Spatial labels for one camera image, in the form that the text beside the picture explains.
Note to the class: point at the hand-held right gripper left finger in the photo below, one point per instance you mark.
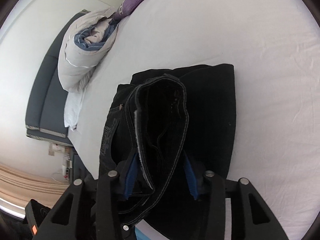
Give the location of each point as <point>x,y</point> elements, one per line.
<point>130,177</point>

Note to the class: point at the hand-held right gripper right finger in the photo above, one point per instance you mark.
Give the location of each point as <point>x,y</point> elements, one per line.
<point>191,177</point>

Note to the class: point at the black pants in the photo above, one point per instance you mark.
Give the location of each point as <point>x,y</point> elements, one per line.
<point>207,105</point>

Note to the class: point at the beige curtain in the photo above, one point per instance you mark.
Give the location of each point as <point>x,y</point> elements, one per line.
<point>22,182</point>

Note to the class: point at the dark nightstand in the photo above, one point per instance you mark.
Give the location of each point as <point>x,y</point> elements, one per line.
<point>80,165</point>

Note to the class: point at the blue plastic object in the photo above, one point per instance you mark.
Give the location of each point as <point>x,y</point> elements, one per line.
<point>142,232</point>

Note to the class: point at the white pillow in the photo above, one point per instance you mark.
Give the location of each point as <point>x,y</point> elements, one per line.
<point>72,107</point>

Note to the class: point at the grey padded headboard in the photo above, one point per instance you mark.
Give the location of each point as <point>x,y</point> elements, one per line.
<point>45,92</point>

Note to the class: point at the rolled grey duvet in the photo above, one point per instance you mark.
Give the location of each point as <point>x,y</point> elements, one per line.
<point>72,62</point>

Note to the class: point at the bed with white sheet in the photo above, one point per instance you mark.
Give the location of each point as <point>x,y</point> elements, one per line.
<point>225,30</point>

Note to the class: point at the purple cushion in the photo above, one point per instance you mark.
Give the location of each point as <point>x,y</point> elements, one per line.
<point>135,1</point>

